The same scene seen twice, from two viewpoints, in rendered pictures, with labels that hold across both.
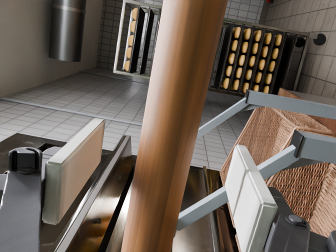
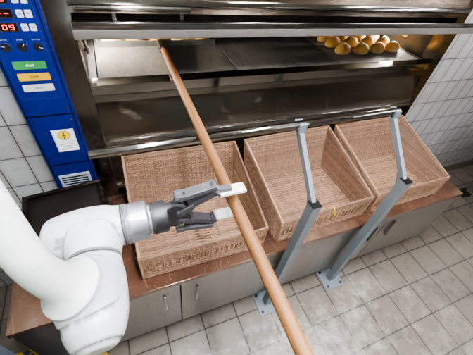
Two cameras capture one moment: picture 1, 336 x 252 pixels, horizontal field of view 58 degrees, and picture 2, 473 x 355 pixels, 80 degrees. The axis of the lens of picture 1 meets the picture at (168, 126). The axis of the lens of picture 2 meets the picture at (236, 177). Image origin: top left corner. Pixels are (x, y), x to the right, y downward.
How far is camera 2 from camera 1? 64 cm
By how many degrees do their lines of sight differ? 60
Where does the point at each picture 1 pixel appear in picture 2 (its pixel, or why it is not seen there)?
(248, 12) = not seen: outside the picture
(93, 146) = (236, 191)
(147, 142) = (231, 204)
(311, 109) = (379, 211)
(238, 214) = (222, 210)
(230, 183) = not seen: hidden behind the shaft
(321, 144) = (309, 213)
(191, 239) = (331, 96)
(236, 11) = not seen: outside the picture
